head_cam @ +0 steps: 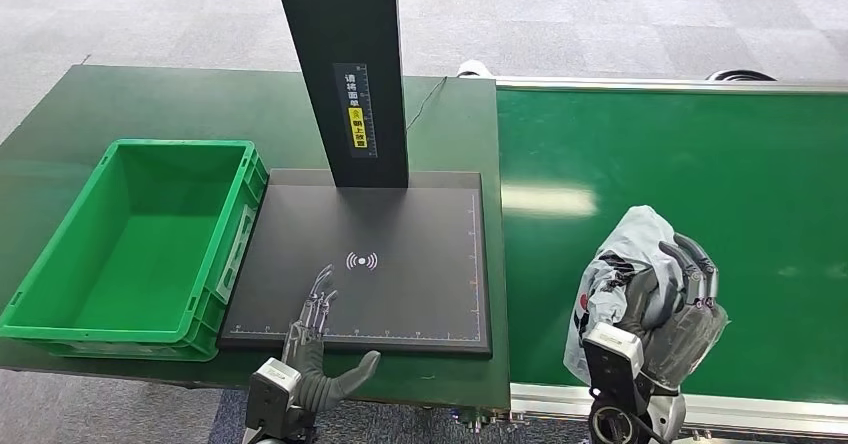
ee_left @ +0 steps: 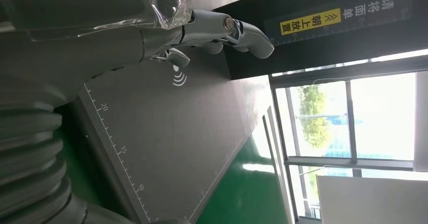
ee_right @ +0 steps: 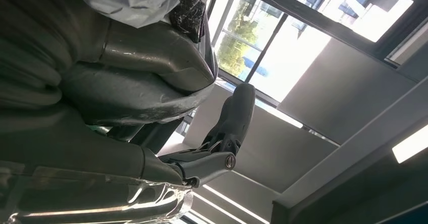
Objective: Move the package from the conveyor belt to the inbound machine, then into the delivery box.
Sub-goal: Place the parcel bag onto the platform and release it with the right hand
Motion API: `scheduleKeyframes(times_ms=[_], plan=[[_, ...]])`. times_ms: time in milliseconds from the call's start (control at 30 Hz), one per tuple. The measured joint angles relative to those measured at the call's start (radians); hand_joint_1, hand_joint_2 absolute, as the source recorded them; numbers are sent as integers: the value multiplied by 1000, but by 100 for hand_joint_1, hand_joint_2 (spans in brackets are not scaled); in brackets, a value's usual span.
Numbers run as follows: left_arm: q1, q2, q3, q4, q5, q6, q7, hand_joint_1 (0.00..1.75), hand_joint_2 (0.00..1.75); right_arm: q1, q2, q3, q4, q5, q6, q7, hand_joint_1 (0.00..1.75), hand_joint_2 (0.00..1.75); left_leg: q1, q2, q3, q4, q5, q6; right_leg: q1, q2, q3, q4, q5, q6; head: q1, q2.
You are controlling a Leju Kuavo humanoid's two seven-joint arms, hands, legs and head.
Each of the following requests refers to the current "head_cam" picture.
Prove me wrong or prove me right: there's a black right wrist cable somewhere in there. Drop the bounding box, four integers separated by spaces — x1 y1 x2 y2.
625 411 672 444

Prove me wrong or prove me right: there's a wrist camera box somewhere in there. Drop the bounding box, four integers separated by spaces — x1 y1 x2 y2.
582 321 646 417
244 357 303 440

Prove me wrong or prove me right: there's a black cable coil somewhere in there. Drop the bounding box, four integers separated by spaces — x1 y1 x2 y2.
705 68 776 83

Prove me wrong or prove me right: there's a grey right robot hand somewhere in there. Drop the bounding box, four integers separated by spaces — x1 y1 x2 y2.
619 232 730 393

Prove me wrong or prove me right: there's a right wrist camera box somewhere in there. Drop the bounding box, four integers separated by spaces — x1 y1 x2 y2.
582 321 646 417

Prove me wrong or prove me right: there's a clear crate label pocket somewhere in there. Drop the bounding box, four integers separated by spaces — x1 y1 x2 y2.
217 203 258 304

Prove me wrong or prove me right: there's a grey poly mailer package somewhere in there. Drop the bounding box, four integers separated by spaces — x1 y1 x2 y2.
563 205 730 389

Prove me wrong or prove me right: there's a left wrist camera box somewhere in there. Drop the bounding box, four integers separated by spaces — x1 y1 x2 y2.
244 357 303 440

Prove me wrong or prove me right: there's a green plastic crate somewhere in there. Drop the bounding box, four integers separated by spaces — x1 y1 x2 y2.
0 138 270 363

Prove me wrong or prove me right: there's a white round object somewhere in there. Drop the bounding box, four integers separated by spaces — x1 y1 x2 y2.
457 59 495 79

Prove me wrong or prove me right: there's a thin black machine cable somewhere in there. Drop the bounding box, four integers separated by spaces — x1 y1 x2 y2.
405 75 449 132

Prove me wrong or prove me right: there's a ruler label with yellow sticker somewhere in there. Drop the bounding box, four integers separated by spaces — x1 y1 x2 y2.
333 63 380 159

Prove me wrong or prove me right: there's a green conveyor belt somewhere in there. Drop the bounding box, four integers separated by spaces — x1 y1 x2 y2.
496 76 848 438

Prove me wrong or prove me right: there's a black inbound scanner machine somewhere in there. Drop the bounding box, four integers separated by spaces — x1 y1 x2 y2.
218 0 494 357

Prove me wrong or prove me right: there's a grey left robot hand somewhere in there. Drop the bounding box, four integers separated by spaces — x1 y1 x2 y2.
281 263 383 415

